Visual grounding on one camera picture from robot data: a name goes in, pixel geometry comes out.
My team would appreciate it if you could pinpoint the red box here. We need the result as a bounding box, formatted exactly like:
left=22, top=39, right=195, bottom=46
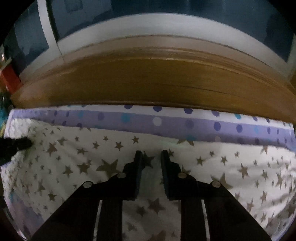
left=0, top=65, right=23, bottom=93

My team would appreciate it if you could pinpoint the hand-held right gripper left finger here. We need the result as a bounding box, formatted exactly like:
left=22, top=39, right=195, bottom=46
left=31, top=151, right=142, bottom=241

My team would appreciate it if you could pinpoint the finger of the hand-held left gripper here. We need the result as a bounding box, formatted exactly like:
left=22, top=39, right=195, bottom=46
left=0, top=137, right=32, bottom=164

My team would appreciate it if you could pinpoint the teal patterned blanket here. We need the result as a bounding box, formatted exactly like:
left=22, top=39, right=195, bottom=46
left=0, top=92, right=12, bottom=140

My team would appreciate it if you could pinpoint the white star print cloth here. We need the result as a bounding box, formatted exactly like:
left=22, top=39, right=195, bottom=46
left=2, top=118, right=296, bottom=241

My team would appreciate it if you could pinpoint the window with white frame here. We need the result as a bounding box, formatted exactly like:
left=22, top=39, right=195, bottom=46
left=0, top=0, right=296, bottom=82

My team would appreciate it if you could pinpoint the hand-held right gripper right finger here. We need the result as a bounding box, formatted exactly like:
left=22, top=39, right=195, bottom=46
left=161, top=150, right=272, bottom=241

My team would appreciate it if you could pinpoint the purple dotted bed sheet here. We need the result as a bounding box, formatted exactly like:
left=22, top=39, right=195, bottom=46
left=4, top=104, right=296, bottom=241

